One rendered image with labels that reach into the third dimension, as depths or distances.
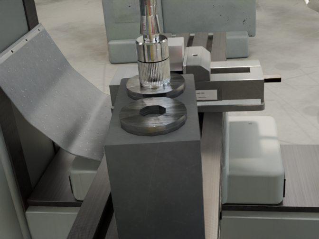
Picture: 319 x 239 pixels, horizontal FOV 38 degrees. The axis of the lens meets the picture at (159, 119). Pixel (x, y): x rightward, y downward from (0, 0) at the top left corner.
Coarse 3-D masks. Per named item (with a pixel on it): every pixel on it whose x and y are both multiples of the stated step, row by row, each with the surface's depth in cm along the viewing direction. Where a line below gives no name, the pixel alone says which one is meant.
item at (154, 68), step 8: (136, 48) 67; (168, 48) 68; (144, 56) 66; (152, 56) 66; (160, 56) 66; (168, 56) 68; (144, 64) 67; (152, 64) 67; (160, 64) 67; (168, 64) 68; (144, 72) 68; (152, 72) 67; (160, 72) 68; (168, 72) 69; (144, 80) 68; (152, 80) 68; (160, 80) 68; (168, 80) 69
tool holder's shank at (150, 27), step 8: (144, 0) 64; (152, 0) 64; (144, 8) 64; (152, 8) 64; (144, 16) 65; (152, 16) 65; (144, 24) 65; (152, 24) 65; (144, 32) 66; (152, 32) 65; (152, 40) 66
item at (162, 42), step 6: (162, 36) 68; (138, 42) 66; (144, 42) 66; (150, 42) 66; (156, 42) 66; (162, 42) 66; (138, 48) 67; (144, 48) 66; (150, 48) 66; (156, 48) 66
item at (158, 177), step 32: (128, 96) 70; (160, 96) 67; (192, 96) 68; (128, 128) 59; (160, 128) 58; (192, 128) 59; (128, 160) 58; (160, 160) 58; (192, 160) 58; (128, 192) 60; (160, 192) 60; (192, 192) 60; (128, 224) 63; (160, 224) 63; (192, 224) 63
